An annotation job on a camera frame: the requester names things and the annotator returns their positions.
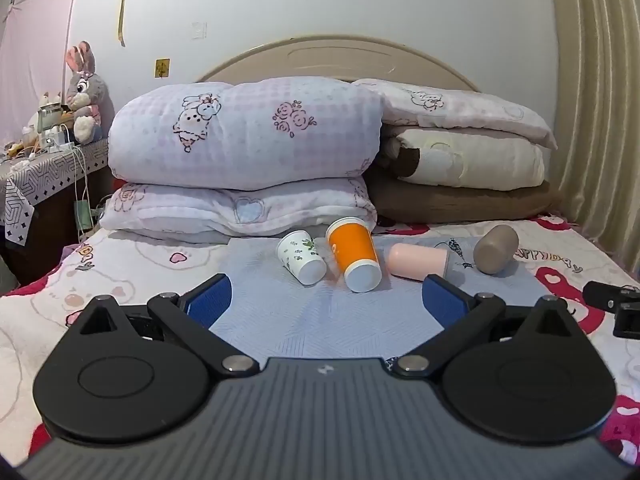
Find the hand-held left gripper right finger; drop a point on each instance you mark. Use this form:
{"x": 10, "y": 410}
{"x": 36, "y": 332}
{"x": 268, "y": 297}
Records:
{"x": 442, "y": 300}

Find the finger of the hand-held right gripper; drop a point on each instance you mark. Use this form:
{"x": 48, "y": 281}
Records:
{"x": 602, "y": 295}
{"x": 629, "y": 321}

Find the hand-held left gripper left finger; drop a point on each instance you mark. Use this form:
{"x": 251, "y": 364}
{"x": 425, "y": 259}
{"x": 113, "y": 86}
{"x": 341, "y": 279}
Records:
{"x": 210, "y": 299}

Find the pink cup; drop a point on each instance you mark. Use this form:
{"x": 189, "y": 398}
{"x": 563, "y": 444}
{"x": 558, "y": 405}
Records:
{"x": 417, "y": 261}

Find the taupe cup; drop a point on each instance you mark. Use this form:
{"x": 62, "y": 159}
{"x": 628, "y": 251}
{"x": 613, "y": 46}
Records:
{"x": 495, "y": 250}

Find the white cup with green print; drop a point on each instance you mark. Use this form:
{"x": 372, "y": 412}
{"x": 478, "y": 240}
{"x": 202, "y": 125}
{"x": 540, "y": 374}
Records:
{"x": 297, "y": 255}

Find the orange paper cup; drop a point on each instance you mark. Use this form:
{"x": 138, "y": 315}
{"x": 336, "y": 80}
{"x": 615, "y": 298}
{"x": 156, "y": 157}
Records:
{"x": 352, "y": 247}

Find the pink pillow with heart print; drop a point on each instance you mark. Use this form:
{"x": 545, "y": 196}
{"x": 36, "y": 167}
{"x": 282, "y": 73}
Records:
{"x": 200, "y": 207}

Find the brown pillow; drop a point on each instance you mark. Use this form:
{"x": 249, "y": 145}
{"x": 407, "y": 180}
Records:
{"x": 450, "y": 205}

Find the light blue cloth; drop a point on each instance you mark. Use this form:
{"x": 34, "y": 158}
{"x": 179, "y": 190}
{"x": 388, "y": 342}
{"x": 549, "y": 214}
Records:
{"x": 320, "y": 320}

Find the cream and brown quilt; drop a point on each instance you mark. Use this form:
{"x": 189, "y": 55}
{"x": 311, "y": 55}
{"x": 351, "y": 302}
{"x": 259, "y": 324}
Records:
{"x": 485, "y": 160}

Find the green charger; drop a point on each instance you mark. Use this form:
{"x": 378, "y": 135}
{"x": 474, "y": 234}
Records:
{"x": 83, "y": 214}

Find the folded pink checked quilt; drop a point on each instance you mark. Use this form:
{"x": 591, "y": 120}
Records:
{"x": 240, "y": 130}

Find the dark wooden bedside table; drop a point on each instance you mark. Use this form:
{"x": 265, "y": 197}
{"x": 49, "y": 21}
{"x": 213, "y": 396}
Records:
{"x": 45, "y": 235}

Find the beige curtain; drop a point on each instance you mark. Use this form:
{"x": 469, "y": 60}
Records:
{"x": 600, "y": 110}

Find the patterned grey tablecloth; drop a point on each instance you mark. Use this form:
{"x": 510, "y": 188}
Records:
{"x": 35, "y": 180}

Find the white power strip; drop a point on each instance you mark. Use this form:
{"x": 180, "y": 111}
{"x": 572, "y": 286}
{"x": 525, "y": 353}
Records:
{"x": 56, "y": 144}

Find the grey plush rabbit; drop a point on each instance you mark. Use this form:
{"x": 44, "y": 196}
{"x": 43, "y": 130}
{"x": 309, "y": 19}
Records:
{"x": 86, "y": 95}

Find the small cream plush toy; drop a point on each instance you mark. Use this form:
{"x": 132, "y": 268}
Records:
{"x": 46, "y": 100}

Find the beige headboard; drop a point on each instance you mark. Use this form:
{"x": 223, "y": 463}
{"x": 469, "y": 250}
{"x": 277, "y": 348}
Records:
{"x": 340, "y": 57}

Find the yellow tape strip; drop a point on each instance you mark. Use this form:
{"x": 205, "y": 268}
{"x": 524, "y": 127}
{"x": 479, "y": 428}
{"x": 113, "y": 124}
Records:
{"x": 121, "y": 10}

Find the pink hanging cloth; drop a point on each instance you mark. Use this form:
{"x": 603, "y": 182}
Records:
{"x": 35, "y": 50}

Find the yellow wall sticker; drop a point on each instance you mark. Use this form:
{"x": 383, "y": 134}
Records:
{"x": 162, "y": 68}

